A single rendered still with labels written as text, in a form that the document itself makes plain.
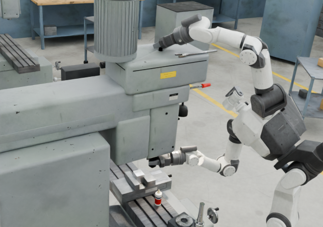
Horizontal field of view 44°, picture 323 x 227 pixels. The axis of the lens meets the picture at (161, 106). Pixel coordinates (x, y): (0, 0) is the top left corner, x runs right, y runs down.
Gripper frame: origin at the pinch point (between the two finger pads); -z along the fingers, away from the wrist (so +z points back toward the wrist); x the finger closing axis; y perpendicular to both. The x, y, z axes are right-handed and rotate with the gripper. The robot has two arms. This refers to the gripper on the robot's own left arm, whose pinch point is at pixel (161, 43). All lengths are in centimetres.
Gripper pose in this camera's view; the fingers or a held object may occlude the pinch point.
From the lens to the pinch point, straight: 201.4
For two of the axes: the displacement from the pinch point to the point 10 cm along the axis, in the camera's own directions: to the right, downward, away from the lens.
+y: -3.7, -9.2, -1.5
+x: 5.3, -3.4, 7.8
